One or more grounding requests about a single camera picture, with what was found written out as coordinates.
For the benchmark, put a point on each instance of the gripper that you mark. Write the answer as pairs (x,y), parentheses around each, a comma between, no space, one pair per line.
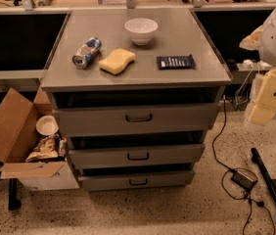
(265,107)

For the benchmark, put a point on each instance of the grey bottom drawer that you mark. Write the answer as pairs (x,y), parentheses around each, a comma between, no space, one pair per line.
(135,181)

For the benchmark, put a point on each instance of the grey drawer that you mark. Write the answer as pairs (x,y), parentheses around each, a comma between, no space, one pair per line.
(135,120)
(135,181)
(136,156)

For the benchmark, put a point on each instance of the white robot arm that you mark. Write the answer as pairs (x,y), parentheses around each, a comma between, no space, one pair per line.
(263,40)

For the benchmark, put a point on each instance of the grey top drawer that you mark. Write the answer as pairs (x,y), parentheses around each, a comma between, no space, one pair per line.
(135,120)

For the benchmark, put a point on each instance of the grey middle drawer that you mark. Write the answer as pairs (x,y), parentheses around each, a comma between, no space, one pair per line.
(136,156)

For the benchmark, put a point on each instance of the grey drawer cabinet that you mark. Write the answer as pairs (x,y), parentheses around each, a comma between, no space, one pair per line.
(142,83)

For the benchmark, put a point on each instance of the white power strip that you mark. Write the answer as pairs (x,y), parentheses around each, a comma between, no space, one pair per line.
(249,64)

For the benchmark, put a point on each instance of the black power adapter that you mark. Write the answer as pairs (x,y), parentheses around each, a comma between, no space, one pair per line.
(243,181)

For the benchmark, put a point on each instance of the dark blue snack packet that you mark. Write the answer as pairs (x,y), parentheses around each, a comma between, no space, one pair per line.
(175,62)

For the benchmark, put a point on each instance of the black stand leg right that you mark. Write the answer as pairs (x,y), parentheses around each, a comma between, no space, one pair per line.
(271,190)

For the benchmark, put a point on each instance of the black stand leg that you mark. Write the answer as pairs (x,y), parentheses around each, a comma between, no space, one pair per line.
(14,203)
(271,190)

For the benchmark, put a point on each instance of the white bowl on cabinet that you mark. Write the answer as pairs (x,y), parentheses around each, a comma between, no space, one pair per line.
(140,30)

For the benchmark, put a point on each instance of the yellow sponge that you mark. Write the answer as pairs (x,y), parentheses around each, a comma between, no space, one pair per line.
(117,61)

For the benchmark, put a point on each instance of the crushed blue soda can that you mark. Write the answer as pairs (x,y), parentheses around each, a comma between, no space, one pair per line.
(86,53)

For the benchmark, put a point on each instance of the white box under carton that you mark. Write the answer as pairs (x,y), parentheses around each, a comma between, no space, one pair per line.
(63,179)

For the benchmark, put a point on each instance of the crumpled snack bags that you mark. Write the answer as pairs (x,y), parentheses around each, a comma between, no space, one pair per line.
(49,148)

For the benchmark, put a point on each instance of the white bowl in box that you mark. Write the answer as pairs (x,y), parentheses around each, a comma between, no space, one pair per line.
(47,125)

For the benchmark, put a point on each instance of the brown cardboard box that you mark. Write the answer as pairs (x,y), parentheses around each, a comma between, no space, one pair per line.
(18,136)

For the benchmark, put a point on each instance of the black stand leg left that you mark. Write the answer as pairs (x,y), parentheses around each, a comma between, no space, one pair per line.
(14,203)

